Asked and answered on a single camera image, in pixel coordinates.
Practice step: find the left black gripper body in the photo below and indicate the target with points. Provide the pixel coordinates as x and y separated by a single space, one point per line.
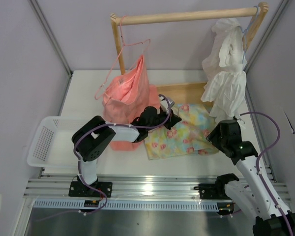
161 118

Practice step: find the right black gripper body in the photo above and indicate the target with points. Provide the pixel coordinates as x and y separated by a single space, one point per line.
217 139

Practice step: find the floral pastel skirt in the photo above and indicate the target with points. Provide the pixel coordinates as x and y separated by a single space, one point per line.
185 138

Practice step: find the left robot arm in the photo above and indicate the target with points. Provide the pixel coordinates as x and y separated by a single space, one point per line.
94 137

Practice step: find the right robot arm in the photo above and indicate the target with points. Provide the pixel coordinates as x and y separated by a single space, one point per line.
259 201

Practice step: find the pink hanger with dress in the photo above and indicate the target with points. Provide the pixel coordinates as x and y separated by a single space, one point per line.
116 23

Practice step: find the salmon pink dress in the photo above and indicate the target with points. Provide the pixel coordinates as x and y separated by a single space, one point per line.
129 94

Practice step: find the wooden clothes rack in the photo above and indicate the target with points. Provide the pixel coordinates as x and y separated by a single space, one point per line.
190 92

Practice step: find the white ruffled garment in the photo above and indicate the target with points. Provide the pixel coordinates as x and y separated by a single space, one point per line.
224 68

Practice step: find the white plastic basket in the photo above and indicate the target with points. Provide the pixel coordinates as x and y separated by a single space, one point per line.
51 146

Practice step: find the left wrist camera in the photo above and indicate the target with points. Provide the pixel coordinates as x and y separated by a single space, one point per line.
166 103

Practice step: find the perforated cable duct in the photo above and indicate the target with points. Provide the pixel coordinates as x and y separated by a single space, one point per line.
127 205

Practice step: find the aluminium mounting rail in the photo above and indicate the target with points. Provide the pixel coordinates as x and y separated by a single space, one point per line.
123 188

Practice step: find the aluminium corner post left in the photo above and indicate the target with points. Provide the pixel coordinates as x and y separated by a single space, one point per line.
50 35

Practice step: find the aluminium corner post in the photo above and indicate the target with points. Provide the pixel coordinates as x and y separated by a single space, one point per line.
50 35
281 9

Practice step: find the aluminium corner post right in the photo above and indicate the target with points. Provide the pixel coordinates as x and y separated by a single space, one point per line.
281 9

